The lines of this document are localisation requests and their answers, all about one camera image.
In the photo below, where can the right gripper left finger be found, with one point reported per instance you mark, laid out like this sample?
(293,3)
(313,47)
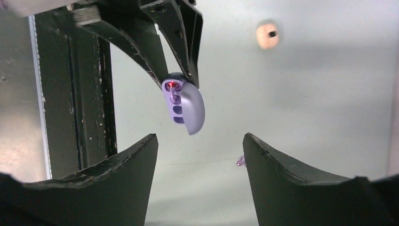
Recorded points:
(113,192)

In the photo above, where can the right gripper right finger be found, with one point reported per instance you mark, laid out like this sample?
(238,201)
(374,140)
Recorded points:
(288,192)

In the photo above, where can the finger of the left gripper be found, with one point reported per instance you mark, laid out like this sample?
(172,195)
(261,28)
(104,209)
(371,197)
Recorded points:
(181,25)
(123,24)

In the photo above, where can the beige earbud charging case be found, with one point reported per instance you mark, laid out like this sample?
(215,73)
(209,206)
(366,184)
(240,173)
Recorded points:
(267,36)

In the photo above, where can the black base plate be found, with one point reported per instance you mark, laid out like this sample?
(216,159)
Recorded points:
(75,93)

